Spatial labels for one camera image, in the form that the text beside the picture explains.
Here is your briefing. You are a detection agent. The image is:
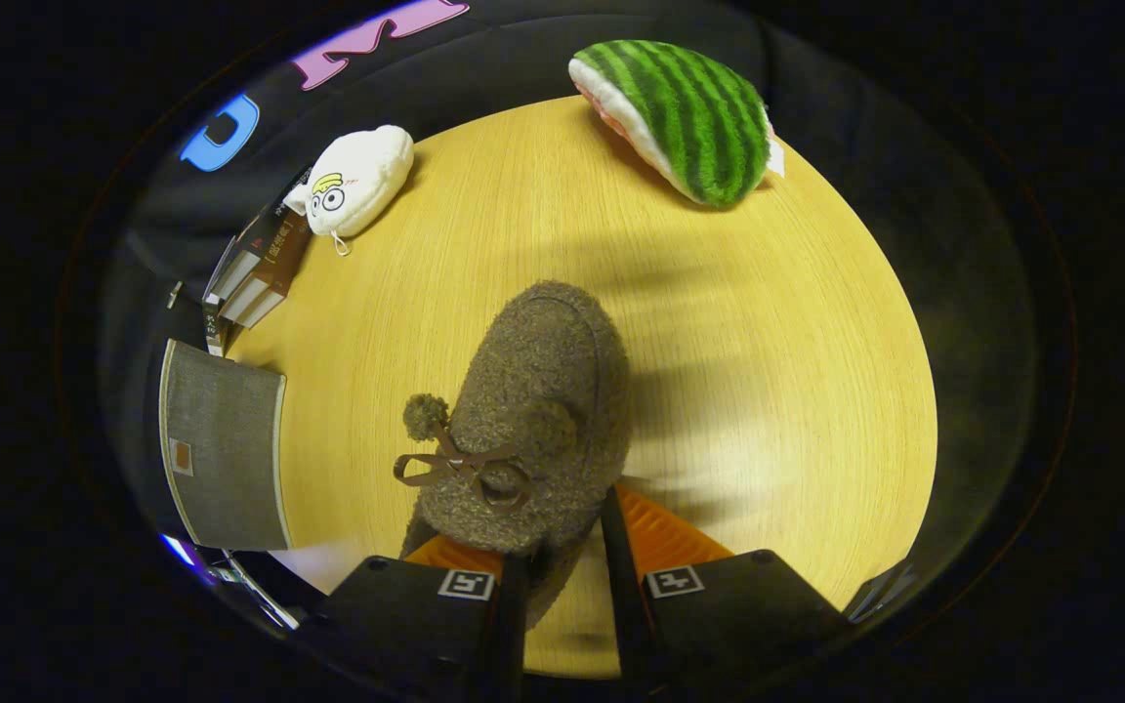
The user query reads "dark cover book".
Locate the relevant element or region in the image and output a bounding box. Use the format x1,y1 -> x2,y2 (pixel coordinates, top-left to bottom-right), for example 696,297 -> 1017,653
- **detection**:
209,168 -> 305,299

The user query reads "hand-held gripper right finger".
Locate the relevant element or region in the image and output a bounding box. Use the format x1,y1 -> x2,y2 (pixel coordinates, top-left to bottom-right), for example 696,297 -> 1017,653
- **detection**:
602,483 -> 852,689

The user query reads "black backdrop cloth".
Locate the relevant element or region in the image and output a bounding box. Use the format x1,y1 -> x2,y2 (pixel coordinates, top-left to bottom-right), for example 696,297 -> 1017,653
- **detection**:
99,0 -> 1037,626

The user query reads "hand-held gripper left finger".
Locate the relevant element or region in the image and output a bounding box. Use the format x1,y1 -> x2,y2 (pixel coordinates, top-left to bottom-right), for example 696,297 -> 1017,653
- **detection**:
313,532 -> 532,703

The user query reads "brown hardcover book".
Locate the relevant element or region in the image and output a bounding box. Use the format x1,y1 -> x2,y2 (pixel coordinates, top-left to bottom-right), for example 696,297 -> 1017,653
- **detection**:
221,217 -> 315,318
238,283 -> 288,331

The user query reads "white plush toy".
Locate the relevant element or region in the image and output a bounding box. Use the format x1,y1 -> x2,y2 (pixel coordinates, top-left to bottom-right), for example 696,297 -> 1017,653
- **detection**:
284,125 -> 416,257

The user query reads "watermelon slice plush toy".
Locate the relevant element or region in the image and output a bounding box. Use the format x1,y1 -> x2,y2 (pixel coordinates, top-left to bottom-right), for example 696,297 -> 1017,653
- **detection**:
567,39 -> 786,209

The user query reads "grey fabric storage box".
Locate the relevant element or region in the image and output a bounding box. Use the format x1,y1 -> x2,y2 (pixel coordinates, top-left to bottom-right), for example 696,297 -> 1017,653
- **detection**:
159,339 -> 292,553

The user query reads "brown fuzzy shoe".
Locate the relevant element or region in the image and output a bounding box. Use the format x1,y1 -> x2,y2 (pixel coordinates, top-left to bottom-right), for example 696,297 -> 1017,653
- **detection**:
394,280 -> 634,631

